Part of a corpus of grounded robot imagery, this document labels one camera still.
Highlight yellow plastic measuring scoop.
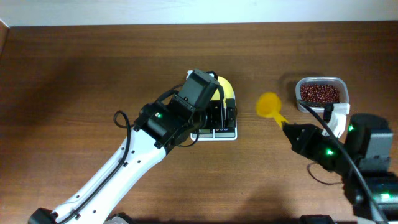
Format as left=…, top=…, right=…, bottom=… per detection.
left=256, top=92, right=288, bottom=128

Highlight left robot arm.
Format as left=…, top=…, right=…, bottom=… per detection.
left=28, top=69, right=237, bottom=223

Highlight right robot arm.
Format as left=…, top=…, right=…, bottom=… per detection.
left=282, top=113, right=397, bottom=222

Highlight white digital kitchen scale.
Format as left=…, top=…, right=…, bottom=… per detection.
left=190, top=121, right=238, bottom=141

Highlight pale yellow plastic bowl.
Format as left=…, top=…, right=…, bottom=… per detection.
left=211, top=76, right=234, bottom=102

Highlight red adzuki beans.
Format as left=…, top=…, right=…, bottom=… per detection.
left=300, top=84, right=340, bottom=104

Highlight clear plastic food container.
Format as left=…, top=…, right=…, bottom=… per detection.
left=295, top=77, right=349, bottom=113

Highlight right black cable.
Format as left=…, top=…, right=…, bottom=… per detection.
left=297, top=99, right=389, bottom=224

